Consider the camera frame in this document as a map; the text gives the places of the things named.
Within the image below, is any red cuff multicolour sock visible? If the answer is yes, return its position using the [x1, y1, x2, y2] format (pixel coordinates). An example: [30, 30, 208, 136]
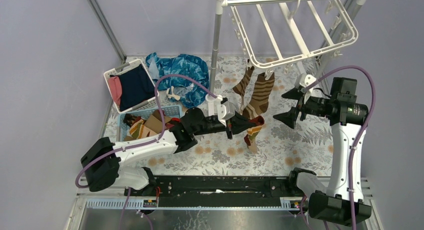
[244, 116, 265, 154]

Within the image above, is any brown striped sock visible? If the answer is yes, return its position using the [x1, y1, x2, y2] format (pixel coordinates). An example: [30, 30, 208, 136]
[232, 65, 255, 109]
[242, 72, 275, 119]

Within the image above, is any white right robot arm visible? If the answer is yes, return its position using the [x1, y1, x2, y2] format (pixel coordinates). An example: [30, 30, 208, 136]
[274, 74, 372, 227]

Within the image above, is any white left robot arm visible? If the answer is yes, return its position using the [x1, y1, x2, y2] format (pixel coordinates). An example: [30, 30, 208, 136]
[75, 108, 256, 196]

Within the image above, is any white clip drying hanger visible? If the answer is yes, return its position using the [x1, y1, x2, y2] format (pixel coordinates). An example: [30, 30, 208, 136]
[215, 0, 363, 69]

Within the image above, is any pile of assorted socks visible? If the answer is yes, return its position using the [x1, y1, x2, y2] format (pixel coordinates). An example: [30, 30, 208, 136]
[123, 110, 180, 141]

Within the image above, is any floral patterned table mat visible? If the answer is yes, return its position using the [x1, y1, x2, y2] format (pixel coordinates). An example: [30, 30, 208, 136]
[132, 59, 334, 176]

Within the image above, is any blue patterned cloth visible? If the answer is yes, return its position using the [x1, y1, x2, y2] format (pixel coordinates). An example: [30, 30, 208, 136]
[145, 52, 210, 108]

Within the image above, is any light blue sock basket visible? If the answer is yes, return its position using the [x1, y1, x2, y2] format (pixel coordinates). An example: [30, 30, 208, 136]
[116, 105, 183, 141]

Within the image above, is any dark navy folded garment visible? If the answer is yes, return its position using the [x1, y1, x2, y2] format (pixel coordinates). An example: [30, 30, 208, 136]
[111, 64, 155, 112]

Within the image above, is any white plastic basket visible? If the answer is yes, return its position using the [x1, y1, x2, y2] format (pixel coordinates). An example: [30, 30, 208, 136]
[103, 58, 156, 114]

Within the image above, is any silver white drying rack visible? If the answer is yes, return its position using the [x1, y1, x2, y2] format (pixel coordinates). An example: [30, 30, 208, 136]
[209, 0, 366, 92]

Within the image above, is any pink folded garment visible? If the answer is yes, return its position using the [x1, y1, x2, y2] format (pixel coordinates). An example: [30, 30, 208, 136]
[107, 76, 123, 106]

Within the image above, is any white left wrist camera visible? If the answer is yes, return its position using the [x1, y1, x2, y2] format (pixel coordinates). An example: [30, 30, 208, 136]
[205, 94, 236, 125]

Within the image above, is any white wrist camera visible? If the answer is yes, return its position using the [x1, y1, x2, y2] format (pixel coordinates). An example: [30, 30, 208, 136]
[295, 73, 317, 103]
[205, 94, 236, 125]

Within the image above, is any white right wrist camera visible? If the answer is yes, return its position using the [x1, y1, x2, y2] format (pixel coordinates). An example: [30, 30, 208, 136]
[295, 73, 317, 103]

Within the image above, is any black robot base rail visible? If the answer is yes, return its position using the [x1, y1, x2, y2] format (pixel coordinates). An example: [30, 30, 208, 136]
[124, 176, 304, 208]

